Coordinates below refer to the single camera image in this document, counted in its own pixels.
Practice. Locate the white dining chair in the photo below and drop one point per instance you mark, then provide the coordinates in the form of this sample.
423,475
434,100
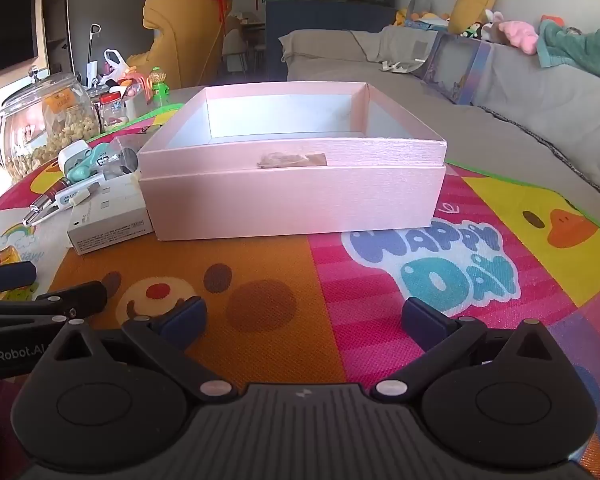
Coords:
234,47

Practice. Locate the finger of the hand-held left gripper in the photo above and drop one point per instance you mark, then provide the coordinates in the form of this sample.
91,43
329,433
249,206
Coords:
75,296
7,276

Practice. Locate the white paper item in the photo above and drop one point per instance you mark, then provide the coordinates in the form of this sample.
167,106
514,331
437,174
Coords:
400,65

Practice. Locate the yellow armchair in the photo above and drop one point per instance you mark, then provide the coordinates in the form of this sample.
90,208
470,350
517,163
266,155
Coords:
180,40

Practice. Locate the white printed carton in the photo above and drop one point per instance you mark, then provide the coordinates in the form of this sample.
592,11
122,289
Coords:
110,232

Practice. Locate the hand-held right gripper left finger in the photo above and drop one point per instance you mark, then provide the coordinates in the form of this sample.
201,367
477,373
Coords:
185,322

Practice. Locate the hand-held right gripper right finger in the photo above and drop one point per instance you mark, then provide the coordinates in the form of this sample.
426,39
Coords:
425,322

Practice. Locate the colourful cartoon printed mat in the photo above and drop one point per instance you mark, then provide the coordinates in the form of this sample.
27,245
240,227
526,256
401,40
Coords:
280,280

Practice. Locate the small red-lidded plastic jar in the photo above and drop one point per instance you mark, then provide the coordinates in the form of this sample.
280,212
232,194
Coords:
112,112

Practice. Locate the large glass jar of nuts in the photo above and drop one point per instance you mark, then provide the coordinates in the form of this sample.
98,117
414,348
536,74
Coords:
40,125

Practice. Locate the green gumball toy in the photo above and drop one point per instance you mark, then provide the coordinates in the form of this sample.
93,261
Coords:
160,87

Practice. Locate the white plug adapter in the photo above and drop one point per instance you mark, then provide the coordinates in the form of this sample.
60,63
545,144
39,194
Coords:
72,152

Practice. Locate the pink plush toy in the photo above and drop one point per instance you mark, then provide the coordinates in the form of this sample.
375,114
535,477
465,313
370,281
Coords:
520,35

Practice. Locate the grey sofa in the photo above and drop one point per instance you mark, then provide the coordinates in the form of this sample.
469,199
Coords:
530,105

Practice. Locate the pink cardboard box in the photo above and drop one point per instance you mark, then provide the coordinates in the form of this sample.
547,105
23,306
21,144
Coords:
290,200

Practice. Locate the teal plastic crank tool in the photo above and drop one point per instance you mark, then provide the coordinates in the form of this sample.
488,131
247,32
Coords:
80,170

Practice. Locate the teal cloth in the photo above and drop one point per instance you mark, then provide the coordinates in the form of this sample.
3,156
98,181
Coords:
580,50

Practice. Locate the orange pink toy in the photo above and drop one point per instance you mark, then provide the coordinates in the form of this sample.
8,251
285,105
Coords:
132,85

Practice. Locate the white labelled stick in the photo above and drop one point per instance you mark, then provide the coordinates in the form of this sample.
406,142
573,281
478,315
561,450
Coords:
77,196

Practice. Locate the yellow cushion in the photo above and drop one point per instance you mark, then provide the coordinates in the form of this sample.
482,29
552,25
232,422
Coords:
475,2

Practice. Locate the white plastic bag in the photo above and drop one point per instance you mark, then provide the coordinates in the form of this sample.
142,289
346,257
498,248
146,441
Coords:
115,65

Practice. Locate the yellow foil packet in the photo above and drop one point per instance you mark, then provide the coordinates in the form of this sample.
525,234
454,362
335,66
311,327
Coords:
0,256

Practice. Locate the purple picture box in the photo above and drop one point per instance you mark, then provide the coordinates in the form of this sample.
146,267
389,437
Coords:
455,67

